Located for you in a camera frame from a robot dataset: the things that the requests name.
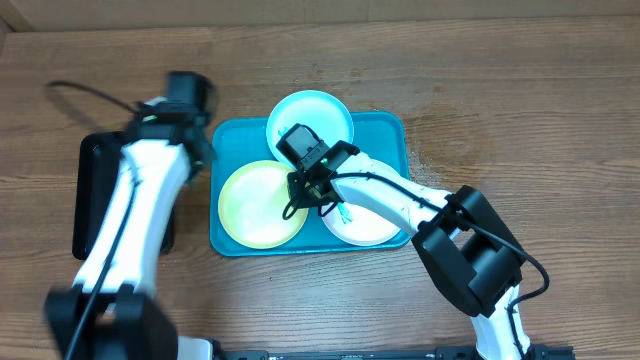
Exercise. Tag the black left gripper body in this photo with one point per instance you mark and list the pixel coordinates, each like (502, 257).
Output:
(204, 154)

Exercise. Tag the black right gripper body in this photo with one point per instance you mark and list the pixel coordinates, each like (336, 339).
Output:
(309, 197)

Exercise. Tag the yellow-green plate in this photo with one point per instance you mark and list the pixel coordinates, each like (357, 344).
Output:
(254, 206)

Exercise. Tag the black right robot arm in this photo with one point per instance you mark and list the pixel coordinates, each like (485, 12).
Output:
(471, 256)

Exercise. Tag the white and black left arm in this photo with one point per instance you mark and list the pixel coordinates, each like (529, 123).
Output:
(110, 312)

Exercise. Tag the teal plastic serving tray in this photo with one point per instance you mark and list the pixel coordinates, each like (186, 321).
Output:
(240, 141)

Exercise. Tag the black plastic tray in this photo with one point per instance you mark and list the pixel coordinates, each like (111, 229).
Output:
(98, 168)

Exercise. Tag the white plate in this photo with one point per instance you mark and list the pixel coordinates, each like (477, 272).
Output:
(360, 227)

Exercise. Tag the light blue plate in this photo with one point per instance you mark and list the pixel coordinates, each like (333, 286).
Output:
(325, 114)

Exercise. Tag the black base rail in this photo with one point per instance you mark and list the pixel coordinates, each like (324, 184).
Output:
(400, 354)

